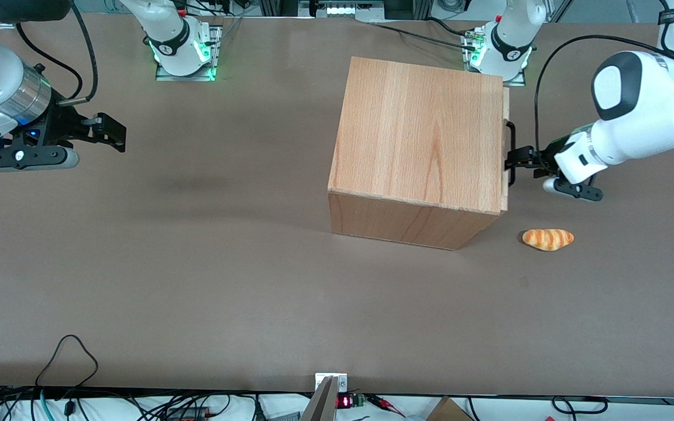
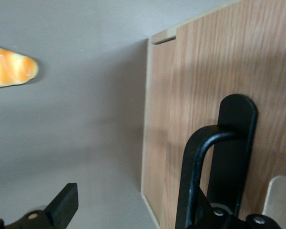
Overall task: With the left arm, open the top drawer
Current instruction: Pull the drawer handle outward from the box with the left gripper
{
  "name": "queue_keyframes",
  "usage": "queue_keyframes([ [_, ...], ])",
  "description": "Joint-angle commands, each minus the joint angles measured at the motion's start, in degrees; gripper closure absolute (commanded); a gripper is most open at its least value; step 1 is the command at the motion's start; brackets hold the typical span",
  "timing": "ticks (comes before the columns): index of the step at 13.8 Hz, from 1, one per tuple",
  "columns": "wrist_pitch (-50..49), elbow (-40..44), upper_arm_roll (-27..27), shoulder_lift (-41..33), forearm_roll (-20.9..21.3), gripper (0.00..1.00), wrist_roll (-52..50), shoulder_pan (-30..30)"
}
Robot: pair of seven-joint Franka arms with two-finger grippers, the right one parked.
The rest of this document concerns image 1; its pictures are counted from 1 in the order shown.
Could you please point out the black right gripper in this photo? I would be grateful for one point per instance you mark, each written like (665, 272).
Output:
(59, 128)

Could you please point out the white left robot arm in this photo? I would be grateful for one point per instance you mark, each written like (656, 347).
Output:
(647, 117)

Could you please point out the small metal bracket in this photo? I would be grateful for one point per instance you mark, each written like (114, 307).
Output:
(341, 381)

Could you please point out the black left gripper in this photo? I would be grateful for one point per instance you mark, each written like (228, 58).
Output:
(548, 157)

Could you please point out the orange black device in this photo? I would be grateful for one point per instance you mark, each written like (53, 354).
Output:
(188, 414)

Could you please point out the brown cardboard piece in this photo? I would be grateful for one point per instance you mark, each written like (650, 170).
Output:
(448, 411)

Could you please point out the slanted aluminium post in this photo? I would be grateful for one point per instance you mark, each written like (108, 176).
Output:
(320, 403)

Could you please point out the light wooden drawer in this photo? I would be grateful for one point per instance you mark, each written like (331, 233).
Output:
(505, 105)

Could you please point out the light wooden drawer cabinet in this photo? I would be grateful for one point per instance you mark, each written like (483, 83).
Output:
(413, 134)

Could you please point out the striped toy bread roll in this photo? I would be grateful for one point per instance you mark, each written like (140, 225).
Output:
(547, 239)

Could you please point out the red LED display module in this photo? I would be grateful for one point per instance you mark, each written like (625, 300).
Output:
(350, 401)

